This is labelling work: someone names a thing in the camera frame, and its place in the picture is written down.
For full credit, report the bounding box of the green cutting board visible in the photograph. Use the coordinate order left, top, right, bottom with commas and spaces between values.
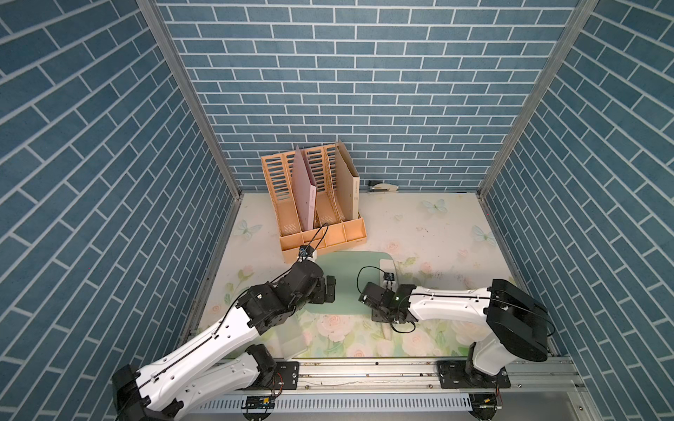
305, 251, 392, 318

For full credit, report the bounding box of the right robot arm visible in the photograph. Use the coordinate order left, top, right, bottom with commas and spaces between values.
359, 279, 553, 377

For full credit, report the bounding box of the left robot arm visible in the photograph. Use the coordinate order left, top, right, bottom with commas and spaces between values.
112, 259, 336, 420

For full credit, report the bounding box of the left circuit board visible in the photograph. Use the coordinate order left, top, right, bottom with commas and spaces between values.
242, 396, 276, 421

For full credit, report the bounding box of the circuit board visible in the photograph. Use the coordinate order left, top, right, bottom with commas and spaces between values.
242, 396, 276, 421
469, 393, 500, 421

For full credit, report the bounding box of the right circuit board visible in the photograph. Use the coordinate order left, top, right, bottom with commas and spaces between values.
469, 393, 500, 421

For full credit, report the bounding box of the orange file organizer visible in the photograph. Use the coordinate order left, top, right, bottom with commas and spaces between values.
262, 142, 367, 262

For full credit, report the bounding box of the floral table mat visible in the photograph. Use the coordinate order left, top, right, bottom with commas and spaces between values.
199, 193, 511, 359

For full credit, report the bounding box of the pink folder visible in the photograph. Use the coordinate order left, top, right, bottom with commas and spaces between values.
291, 147, 317, 231

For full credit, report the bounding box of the beige folder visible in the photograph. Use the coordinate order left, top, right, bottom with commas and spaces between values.
335, 141, 360, 220

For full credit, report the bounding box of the black white stapler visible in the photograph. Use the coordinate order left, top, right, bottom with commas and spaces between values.
367, 180, 399, 192

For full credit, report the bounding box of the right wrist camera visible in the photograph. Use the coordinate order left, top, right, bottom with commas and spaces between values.
382, 272, 396, 287

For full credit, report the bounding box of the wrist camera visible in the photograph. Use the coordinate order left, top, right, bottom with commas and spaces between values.
298, 245, 317, 261
382, 272, 396, 287

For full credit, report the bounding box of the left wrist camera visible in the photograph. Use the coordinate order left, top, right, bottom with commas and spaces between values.
298, 245, 317, 261

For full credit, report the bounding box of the aluminium rail frame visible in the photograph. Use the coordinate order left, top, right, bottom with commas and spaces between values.
186, 357, 598, 420

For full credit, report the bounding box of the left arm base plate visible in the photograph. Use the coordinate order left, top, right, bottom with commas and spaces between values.
256, 361, 299, 392

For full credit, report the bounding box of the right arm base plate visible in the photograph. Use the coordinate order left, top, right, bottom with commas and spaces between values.
436, 359, 511, 389

